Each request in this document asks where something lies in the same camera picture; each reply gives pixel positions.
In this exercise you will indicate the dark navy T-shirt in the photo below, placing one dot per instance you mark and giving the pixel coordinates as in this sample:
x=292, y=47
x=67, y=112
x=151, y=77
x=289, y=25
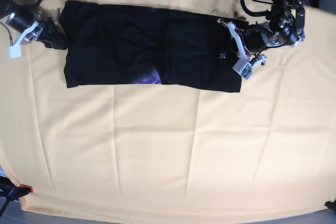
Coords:
x=122, y=44

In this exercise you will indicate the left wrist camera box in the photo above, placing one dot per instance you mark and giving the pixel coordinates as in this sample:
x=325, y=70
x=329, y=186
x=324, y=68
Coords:
x=243, y=68

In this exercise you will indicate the cream yellow table cloth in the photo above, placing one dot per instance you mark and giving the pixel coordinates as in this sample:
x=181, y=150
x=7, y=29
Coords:
x=173, y=154

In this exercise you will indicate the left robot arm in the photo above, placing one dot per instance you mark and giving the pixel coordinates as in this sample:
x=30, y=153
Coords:
x=283, y=26

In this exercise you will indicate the red black table clamp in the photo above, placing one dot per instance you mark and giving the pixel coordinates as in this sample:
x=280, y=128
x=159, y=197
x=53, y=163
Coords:
x=11, y=192

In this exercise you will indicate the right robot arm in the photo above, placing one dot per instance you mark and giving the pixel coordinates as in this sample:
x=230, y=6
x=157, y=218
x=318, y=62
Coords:
x=30, y=25

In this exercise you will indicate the black corner clamp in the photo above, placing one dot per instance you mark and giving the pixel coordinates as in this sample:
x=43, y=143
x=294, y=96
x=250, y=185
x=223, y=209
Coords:
x=331, y=205

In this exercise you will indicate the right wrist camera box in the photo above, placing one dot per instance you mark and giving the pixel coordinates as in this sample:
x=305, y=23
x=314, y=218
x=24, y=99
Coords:
x=15, y=51

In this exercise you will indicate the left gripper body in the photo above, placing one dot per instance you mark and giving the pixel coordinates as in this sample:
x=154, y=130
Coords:
x=247, y=40

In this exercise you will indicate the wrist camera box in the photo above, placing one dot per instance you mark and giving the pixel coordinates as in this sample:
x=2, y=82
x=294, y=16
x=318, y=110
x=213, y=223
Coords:
x=243, y=68
x=15, y=51

